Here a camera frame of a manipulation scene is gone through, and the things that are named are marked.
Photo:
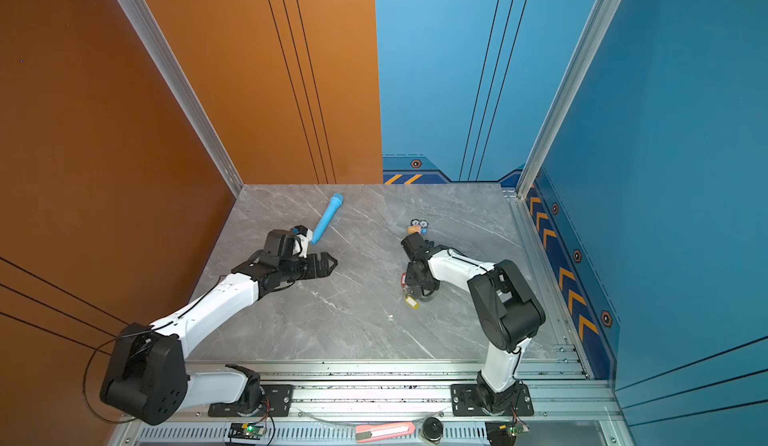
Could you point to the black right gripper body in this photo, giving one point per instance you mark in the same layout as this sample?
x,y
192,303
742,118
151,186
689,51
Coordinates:
x,y
414,282

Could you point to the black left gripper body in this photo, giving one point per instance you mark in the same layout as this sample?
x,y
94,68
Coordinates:
x,y
294,271

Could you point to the keyring with coloured keys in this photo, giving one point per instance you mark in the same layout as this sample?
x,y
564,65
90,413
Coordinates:
x,y
409,293

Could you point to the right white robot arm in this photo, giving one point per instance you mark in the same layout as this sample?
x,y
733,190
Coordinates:
x,y
509,313

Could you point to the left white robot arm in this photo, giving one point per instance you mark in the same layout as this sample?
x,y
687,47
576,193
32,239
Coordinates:
x,y
147,375

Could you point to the small colourful toy figure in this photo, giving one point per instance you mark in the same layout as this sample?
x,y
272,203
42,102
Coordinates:
x,y
418,226

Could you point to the light blue plastic tube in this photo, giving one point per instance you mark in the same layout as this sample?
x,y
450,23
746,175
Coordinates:
x,y
335,202

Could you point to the black round knob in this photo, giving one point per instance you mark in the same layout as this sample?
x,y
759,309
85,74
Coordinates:
x,y
432,430

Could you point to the red utility knife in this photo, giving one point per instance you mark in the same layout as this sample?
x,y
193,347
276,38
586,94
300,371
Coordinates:
x,y
372,433

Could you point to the left green circuit board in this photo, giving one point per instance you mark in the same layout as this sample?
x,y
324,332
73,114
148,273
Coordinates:
x,y
247,434

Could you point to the green circuit board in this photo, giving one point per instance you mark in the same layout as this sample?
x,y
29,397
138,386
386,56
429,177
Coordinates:
x,y
504,433
247,434

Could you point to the right green circuit board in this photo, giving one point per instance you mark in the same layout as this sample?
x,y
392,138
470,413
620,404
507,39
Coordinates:
x,y
504,433

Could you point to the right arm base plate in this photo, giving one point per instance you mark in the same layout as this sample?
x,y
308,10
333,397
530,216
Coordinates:
x,y
480,400

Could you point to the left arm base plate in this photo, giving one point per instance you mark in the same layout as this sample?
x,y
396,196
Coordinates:
x,y
274,400

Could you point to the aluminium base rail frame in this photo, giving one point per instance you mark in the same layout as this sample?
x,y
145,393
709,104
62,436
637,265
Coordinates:
x,y
412,390

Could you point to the aluminium corner post left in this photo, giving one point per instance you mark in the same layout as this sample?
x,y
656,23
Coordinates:
x,y
157,46

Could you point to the aluminium corner post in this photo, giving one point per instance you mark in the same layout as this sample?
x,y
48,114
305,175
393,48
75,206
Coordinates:
x,y
157,46
592,35

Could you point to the aluminium corner post right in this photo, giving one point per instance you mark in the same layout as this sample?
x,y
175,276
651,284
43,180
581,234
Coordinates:
x,y
592,35

